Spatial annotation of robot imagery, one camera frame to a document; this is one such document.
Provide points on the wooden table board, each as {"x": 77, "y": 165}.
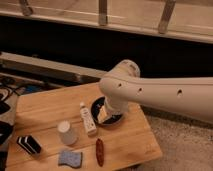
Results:
{"x": 129, "y": 142}

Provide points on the black round plate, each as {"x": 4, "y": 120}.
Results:
{"x": 98, "y": 109}

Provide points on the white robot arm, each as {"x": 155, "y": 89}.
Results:
{"x": 191, "y": 97}

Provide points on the black object left edge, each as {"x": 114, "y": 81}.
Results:
{"x": 6, "y": 122}

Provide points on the white tube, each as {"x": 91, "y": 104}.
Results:
{"x": 89, "y": 124}

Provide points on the red brown oblong object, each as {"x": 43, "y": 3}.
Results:
{"x": 100, "y": 152}

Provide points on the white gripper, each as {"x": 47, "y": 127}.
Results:
{"x": 113, "y": 106}

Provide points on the blue sponge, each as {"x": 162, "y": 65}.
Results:
{"x": 71, "y": 159}

